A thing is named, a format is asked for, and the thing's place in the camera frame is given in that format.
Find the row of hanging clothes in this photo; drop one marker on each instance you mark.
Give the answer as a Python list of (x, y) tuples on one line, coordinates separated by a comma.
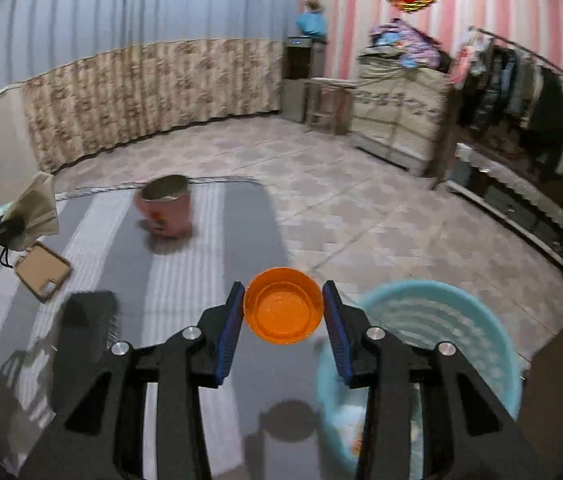
[(526, 95)]

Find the metal clothes rack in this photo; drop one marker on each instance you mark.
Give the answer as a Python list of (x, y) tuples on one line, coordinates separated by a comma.
[(536, 55)]

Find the beige face mask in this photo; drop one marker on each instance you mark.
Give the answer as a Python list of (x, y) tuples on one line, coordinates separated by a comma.
[(36, 210)]

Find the orange plastic bowl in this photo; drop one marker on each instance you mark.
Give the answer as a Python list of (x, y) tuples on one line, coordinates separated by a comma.
[(281, 310)]

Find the cloth covered cabinet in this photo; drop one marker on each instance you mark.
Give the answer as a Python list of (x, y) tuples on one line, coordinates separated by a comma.
[(396, 115)]

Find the pink hanging garment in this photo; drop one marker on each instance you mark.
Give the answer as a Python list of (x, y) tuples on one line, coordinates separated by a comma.
[(464, 60)]

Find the blue curtain with floral hem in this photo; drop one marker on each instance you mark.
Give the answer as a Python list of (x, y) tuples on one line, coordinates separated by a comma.
[(136, 35)]

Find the pink cup with metal lining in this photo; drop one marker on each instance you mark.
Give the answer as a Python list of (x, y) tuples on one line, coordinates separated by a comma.
[(166, 215)]

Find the small teal box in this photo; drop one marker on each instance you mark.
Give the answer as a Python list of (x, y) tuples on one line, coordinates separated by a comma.
[(0, 211)]

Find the water dispenser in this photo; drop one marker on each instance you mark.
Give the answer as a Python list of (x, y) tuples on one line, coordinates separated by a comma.
[(301, 85)]

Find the wooden stool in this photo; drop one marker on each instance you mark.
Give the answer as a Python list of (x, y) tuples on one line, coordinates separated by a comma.
[(329, 105)]

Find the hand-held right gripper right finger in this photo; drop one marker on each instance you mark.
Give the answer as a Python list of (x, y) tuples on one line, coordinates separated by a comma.
[(339, 340)]

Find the grey striped table cloth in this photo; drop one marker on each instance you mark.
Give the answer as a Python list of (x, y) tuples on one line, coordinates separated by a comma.
[(241, 240)]

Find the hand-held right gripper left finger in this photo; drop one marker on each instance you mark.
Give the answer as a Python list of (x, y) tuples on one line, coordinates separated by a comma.
[(229, 340)]

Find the low cabinet with lace cloth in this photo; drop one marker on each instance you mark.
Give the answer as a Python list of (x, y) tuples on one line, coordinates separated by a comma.
[(516, 190)]

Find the light blue plastic basket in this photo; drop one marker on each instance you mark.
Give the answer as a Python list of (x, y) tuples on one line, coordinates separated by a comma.
[(461, 340)]

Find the pile of clothes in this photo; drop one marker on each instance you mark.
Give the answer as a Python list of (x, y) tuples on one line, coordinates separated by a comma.
[(406, 42)]

